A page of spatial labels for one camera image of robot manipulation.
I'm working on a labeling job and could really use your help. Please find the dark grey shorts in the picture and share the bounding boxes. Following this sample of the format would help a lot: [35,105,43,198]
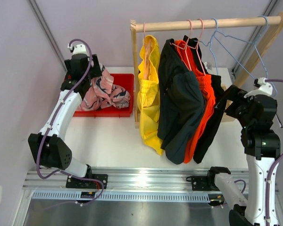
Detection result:
[158,39,202,164]

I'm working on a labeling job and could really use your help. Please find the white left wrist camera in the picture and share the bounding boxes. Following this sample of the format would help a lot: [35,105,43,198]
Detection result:
[67,43,89,56]

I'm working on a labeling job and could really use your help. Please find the aluminium mounting rail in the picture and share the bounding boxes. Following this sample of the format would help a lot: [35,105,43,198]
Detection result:
[22,167,253,190]

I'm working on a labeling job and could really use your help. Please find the black shorts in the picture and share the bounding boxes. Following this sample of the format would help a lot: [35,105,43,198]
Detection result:
[183,35,225,163]

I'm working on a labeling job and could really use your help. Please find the orange shorts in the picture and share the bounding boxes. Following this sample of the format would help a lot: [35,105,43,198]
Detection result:
[181,36,216,163]

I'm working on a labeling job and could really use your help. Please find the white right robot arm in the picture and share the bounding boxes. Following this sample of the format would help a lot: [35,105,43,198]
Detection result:
[186,84,283,226]

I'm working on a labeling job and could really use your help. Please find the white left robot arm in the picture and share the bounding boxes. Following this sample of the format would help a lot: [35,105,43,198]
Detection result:
[28,53,105,189]

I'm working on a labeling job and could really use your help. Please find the pink shark print shorts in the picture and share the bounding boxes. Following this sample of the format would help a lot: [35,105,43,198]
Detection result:
[76,66,131,111]

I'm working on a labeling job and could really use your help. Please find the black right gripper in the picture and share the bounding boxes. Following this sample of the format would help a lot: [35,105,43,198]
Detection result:
[214,85,254,129]

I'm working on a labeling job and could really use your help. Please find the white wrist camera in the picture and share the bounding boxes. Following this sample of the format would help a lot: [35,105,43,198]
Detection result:
[67,43,89,56]
[244,78,273,98]

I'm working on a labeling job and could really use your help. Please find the red plastic bin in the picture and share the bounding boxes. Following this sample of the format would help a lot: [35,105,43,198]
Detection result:
[73,73,134,118]

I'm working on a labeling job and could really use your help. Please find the perforated cable duct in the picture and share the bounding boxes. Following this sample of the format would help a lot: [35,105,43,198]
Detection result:
[32,190,210,203]

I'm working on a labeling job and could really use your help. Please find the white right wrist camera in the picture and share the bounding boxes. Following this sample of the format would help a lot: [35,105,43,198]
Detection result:
[244,78,273,98]

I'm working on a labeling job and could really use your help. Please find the yellow shorts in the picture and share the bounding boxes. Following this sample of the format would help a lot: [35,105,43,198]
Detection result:
[137,35,164,155]

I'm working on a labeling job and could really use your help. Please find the wooden clothes rack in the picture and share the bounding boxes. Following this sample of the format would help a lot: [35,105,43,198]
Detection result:
[130,11,283,128]

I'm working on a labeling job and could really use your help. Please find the blue hanger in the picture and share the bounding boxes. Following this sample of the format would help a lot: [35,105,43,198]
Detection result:
[211,15,281,97]
[198,18,258,76]

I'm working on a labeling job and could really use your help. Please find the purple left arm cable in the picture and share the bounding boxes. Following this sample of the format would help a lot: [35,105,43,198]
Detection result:
[35,39,105,208]

